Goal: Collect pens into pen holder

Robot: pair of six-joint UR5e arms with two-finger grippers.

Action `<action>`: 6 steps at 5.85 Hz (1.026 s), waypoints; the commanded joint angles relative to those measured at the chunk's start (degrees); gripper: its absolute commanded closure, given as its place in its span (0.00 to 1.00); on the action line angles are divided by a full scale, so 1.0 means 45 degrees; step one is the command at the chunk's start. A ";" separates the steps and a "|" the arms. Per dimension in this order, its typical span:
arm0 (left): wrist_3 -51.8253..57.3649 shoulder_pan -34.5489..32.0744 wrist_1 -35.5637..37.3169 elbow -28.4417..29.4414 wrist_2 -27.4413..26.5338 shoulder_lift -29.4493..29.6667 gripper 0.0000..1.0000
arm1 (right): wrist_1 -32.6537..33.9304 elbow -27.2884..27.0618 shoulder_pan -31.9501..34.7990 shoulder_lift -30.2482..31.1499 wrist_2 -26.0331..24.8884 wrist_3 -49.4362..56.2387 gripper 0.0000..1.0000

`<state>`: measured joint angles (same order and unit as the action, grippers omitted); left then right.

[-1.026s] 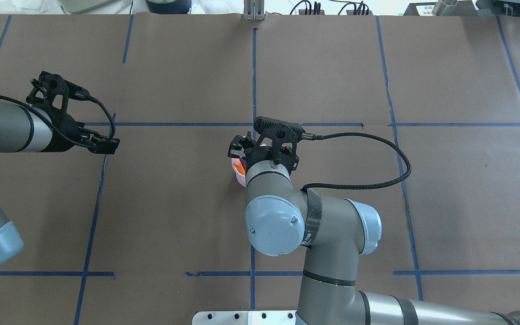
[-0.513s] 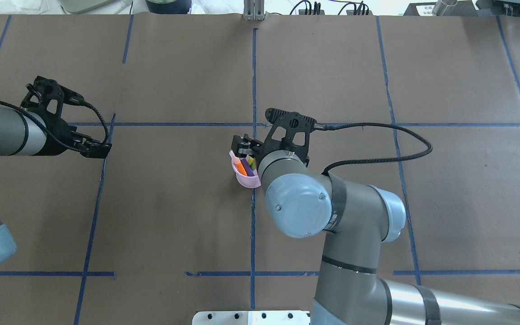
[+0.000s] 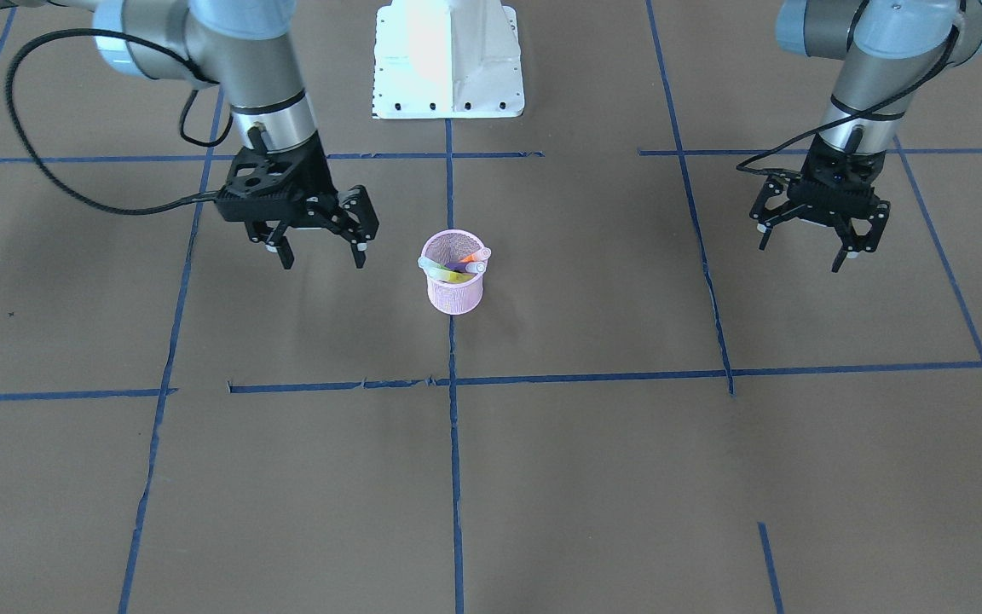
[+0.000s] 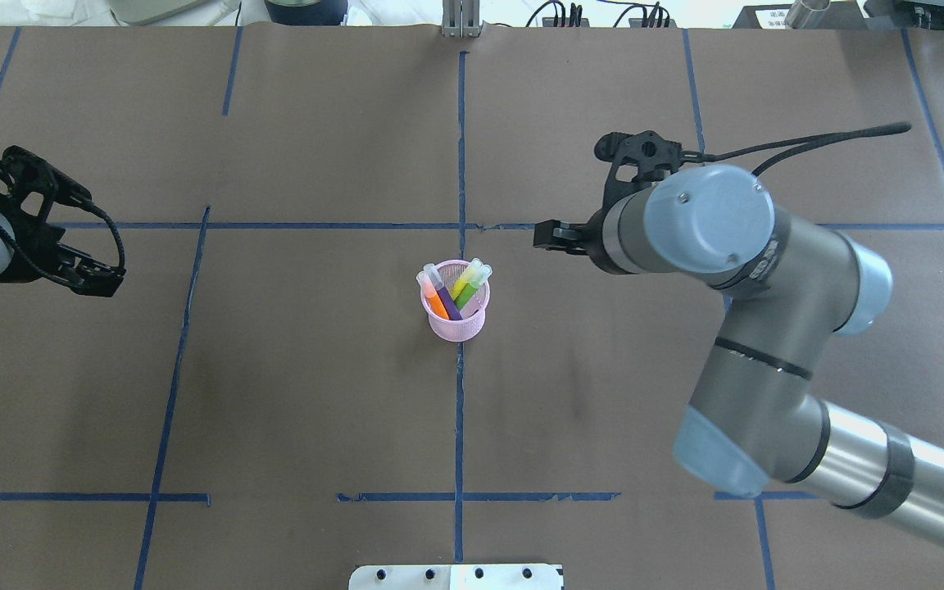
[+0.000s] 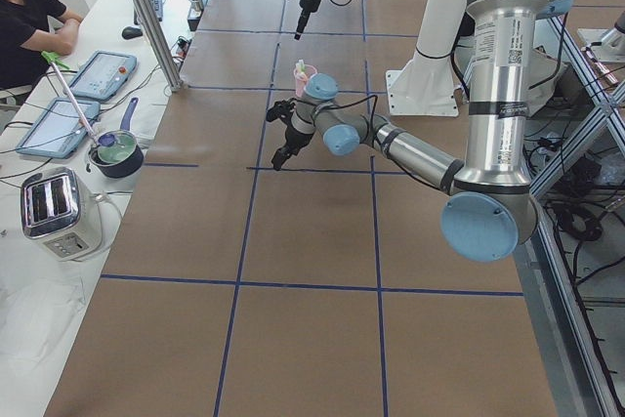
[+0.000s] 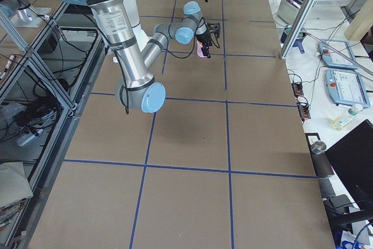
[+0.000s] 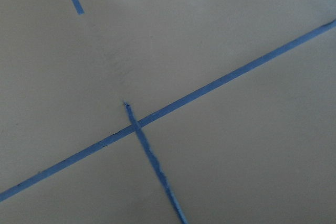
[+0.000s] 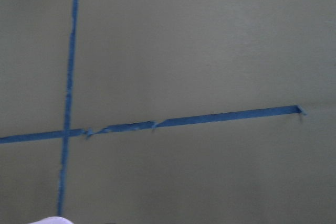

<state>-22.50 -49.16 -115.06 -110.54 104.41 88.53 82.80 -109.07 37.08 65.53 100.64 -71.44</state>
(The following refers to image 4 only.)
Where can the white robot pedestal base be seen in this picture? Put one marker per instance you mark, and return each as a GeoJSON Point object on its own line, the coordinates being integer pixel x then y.
{"type": "Point", "coordinates": [459, 576]}

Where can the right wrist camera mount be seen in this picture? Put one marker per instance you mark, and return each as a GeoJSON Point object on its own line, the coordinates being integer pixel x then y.
{"type": "Point", "coordinates": [636, 161]}

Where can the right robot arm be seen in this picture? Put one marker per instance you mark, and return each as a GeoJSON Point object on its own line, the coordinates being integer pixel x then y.
{"type": "Point", "coordinates": [792, 285]}

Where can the aluminium frame post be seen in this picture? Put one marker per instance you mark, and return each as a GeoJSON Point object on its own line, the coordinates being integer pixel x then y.
{"type": "Point", "coordinates": [461, 19]}

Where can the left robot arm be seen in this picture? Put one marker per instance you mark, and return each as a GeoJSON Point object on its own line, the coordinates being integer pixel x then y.
{"type": "Point", "coordinates": [9, 246]}

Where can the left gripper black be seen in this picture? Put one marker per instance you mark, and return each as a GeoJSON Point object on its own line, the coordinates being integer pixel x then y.
{"type": "Point", "coordinates": [32, 243]}

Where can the green highlighter pen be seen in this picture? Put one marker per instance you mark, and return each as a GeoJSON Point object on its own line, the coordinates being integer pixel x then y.
{"type": "Point", "coordinates": [473, 287]}

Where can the purple highlighter pen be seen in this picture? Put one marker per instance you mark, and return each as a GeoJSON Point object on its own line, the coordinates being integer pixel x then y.
{"type": "Point", "coordinates": [437, 279]}

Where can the pink mesh pen holder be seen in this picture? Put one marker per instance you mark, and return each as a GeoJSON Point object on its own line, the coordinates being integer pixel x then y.
{"type": "Point", "coordinates": [474, 314]}

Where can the orange highlighter pen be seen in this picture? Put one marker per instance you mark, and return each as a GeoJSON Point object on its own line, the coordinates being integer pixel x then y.
{"type": "Point", "coordinates": [431, 297]}

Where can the blue pot with lid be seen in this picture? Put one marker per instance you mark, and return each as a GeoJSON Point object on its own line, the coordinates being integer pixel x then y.
{"type": "Point", "coordinates": [308, 13]}

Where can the yellow highlighter pen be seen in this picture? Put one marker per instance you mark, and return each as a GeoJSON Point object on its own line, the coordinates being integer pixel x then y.
{"type": "Point", "coordinates": [466, 275]}

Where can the steel cup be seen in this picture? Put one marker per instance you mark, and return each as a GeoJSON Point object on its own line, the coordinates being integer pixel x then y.
{"type": "Point", "coordinates": [806, 14]}

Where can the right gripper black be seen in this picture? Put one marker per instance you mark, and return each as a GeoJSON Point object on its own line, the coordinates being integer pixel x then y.
{"type": "Point", "coordinates": [597, 242]}

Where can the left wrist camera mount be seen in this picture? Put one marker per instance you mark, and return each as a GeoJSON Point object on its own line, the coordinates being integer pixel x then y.
{"type": "Point", "coordinates": [30, 187]}

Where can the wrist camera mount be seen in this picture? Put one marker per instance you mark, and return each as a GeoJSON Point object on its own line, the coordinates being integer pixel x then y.
{"type": "Point", "coordinates": [30, 187]}
{"type": "Point", "coordinates": [636, 161]}

